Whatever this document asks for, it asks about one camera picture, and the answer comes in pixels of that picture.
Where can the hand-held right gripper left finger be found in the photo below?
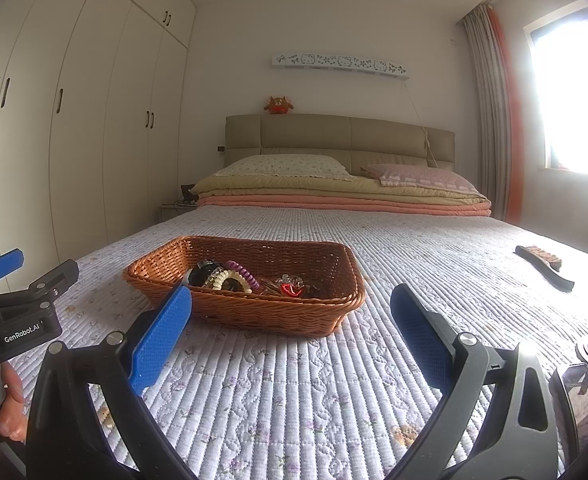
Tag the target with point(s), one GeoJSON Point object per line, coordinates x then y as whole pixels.
{"type": "Point", "coordinates": [163, 330]}

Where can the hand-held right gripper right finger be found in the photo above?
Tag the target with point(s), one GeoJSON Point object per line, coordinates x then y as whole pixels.
{"type": "Point", "coordinates": [419, 332]}

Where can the brown wicker basket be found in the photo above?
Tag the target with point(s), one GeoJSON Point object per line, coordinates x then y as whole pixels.
{"type": "Point", "coordinates": [274, 317]}

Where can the person's left hand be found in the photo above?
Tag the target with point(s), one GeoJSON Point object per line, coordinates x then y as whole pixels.
{"type": "Point", "coordinates": [13, 415]}

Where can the white quilted bedspread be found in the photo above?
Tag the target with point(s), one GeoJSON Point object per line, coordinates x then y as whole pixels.
{"type": "Point", "coordinates": [324, 400]}

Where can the white nightstand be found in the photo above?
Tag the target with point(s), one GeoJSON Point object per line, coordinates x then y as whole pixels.
{"type": "Point", "coordinates": [173, 211]}

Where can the dark object on nightstand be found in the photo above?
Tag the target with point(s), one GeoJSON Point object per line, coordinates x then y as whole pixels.
{"type": "Point", "coordinates": [188, 192]}

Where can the black bristle brush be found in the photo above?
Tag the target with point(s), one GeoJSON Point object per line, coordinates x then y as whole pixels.
{"type": "Point", "coordinates": [544, 262]}

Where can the white wardrobe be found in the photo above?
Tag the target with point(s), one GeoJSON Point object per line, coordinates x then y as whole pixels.
{"type": "Point", "coordinates": [98, 135]}

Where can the pink checked pillow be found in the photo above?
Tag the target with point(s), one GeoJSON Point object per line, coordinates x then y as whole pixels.
{"type": "Point", "coordinates": [419, 176]}

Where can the smartphone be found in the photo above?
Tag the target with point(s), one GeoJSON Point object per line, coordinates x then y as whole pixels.
{"type": "Point", "coordinates": [581, 405]}

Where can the yellow folded blanket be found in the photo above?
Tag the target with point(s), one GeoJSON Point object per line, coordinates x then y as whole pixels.
{"type": "Point", "coordinates": [284, 185]}

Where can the beige padded headboard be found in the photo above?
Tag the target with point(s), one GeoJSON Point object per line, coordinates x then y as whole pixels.
{"type": "Point", "coordinates": [384, 135]}

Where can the cream floral pillow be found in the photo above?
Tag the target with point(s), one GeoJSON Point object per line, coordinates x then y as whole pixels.
{"type": "Point", "coordinates": [284, 165]}

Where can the grey and orange curtain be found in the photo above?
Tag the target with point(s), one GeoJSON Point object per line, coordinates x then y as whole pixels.
{"type": "Point", "coordinates": [496, 120]}

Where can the brown plush toy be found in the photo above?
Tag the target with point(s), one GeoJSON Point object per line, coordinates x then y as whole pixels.
{"type": "Point", "coordinates": [279, 105]}

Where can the window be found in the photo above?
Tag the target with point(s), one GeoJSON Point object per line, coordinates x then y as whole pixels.
{"type": "Point", "coordinates": [574, 100]}

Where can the white cutout wall shelf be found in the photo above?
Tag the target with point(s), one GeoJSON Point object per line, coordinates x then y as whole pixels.
{"type": "Point", "coordinates": [341, 64]}

